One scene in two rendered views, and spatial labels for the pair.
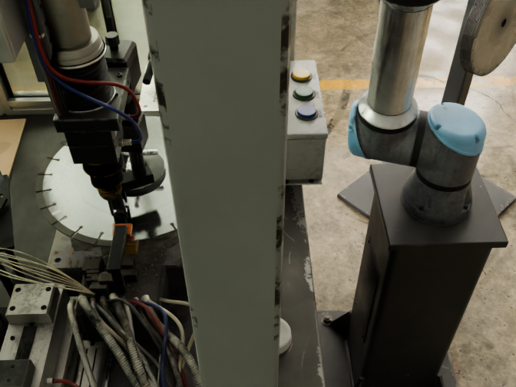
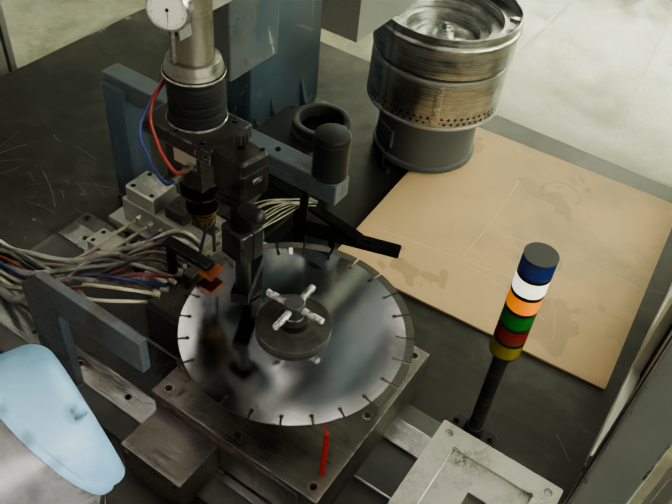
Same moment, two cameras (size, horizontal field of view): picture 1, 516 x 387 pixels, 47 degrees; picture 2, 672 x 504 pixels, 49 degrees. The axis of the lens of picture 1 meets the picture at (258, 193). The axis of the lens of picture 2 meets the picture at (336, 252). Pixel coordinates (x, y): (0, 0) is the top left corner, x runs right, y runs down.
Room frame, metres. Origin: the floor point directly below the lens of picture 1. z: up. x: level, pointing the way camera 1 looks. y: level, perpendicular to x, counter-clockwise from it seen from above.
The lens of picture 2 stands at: (1.19, -0.34, 1.78)
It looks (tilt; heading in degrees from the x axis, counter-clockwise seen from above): 44 degrees down; 121
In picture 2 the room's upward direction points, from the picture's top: 6 degrees clockwise
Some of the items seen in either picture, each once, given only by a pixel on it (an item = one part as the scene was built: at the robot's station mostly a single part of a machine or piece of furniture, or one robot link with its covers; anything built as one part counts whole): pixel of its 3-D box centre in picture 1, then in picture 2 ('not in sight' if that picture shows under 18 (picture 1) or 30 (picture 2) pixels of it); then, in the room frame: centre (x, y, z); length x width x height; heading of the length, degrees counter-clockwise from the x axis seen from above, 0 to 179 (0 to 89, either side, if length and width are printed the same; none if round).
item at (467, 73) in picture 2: not in sight; (435, 81); (0.60, 0.99, 0.93); 0.31 x 0.31 x 0.36
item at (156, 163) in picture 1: (133, 167); (293, 321); (0.80, 0.23, 0.96); 0.11 x 0.11 x 0.03
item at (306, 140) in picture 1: (296, 120); not in sight; (1.10, -0.09, 0.82); 0.28 x 0.11 x 0.15; 1
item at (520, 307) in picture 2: not in sight; (525, 296); (1.06, 0.37, 1.08); 0.05 x 0.04 x 0.03; 91
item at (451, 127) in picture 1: (448, 142); not in sight; (0.91, -0.39, 0.91); 0.13 x 0.12 x 0.14; 73
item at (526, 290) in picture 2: not in sight; (531, 280); (1.06, 0.37, 1.11); 0.05 x 0.04 x 0.03; 91
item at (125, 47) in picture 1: (124, 95); (241, 198); (0.73, 0.20, 1.17); 0.06 x 0.05 x 0.20; 172
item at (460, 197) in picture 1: (440, 184); not in sight; (0.91, -0.39, 0.80); 0.15 x 0.15 x 0.10
